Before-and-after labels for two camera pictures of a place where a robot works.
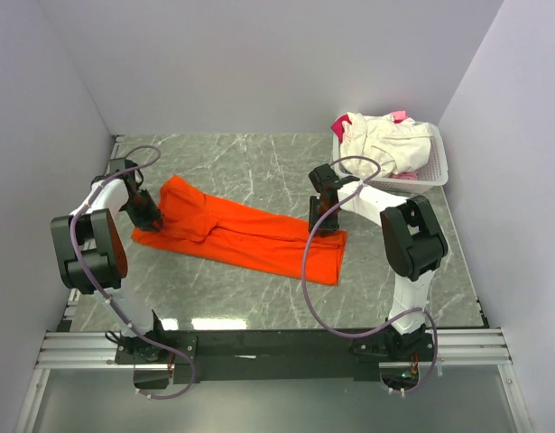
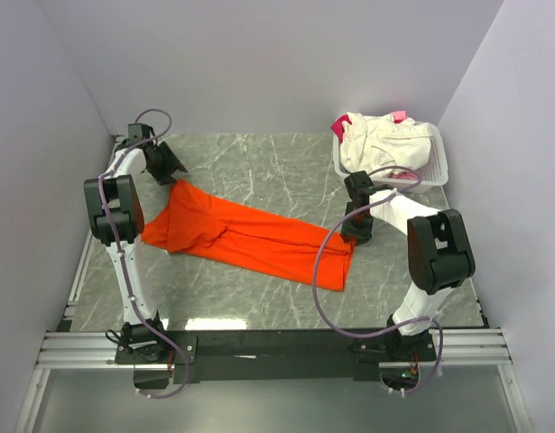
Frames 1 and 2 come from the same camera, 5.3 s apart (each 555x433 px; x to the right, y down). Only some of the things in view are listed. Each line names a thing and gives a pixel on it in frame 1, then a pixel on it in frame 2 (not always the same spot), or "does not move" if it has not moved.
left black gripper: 153,214 → 172,165
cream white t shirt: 400,146 does not move
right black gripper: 314,202 → 362,234
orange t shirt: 195,224 does not move
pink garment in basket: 398,116 does not move
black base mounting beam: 277,354 does not move
